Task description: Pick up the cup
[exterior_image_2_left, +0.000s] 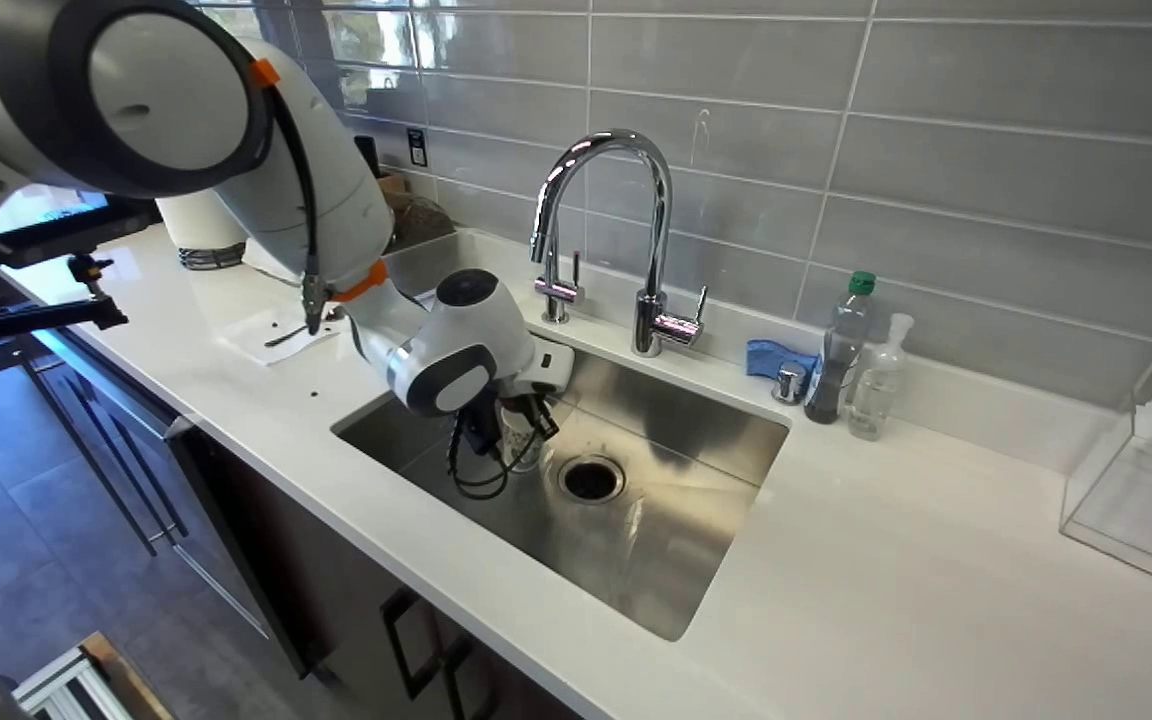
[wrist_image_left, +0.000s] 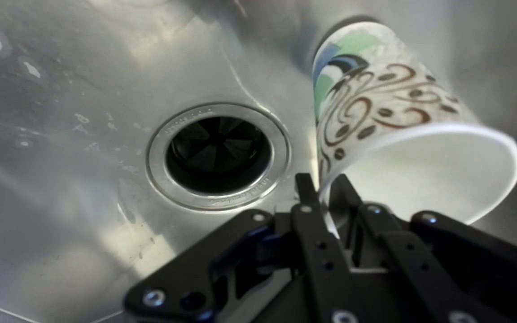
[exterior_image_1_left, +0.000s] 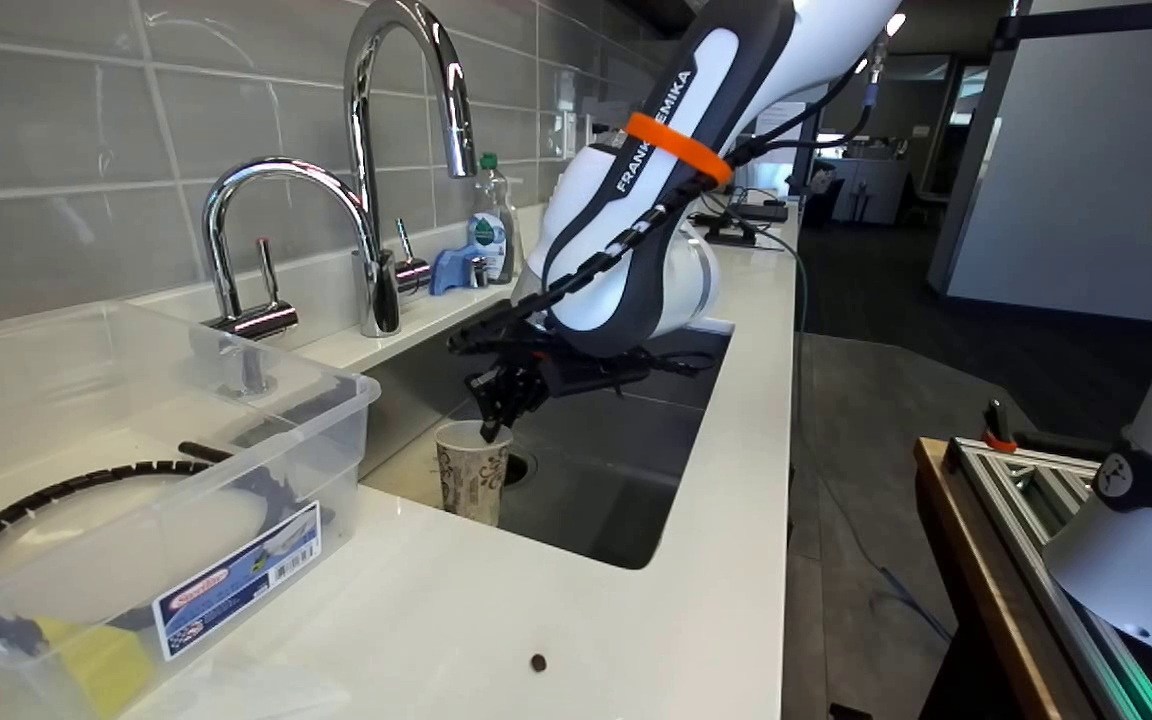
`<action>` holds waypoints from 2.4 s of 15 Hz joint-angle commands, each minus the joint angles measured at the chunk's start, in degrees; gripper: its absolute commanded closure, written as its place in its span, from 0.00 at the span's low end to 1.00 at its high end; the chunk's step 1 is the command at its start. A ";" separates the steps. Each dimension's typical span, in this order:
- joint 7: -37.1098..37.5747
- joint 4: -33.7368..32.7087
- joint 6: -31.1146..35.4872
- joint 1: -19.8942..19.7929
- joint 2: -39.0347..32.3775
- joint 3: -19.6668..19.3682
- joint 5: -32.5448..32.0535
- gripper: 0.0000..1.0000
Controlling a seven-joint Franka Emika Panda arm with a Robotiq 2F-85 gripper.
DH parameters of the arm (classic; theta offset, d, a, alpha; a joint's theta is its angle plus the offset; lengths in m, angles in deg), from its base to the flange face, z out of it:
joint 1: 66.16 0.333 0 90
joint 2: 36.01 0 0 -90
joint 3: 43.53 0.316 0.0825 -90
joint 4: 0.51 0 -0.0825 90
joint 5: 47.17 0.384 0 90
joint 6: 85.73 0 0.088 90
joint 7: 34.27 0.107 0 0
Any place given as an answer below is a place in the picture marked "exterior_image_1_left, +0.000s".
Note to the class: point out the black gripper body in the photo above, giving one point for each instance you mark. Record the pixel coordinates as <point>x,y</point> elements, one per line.
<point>512,350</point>

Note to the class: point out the patterned white paper cup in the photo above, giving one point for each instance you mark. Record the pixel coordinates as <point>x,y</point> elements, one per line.
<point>471,483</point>

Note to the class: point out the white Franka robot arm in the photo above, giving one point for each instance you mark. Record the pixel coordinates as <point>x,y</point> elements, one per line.
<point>628,252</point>

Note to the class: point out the stainless steel sink basin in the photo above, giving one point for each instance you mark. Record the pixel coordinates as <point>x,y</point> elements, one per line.
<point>602,455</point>

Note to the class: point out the green-capped dish soap bottle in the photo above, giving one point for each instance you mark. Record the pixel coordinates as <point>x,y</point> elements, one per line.
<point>490,224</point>

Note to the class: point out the clear plastic storage bin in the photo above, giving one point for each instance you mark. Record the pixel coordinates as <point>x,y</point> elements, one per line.
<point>259,455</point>

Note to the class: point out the tall chrome gooseneck faucet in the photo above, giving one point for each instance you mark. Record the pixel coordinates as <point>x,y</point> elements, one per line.
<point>367,162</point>

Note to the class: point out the small black screw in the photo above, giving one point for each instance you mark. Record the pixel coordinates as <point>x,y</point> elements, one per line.
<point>537,661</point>

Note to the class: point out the small chrome curved faucet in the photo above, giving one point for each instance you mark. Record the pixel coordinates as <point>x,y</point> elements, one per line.
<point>217,221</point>

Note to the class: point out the yellow sponge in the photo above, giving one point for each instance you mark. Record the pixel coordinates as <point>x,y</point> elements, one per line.
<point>102,666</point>

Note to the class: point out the wooden table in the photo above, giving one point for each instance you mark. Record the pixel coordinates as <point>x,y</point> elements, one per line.
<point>970,575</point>

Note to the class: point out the ceiling light strip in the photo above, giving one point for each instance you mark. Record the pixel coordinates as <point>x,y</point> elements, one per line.
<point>899,23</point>

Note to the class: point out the black camera stand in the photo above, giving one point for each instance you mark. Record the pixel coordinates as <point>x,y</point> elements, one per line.
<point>737,221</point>

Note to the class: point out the aluminium extrusion frame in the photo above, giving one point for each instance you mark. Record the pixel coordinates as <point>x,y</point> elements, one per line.
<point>1031,485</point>

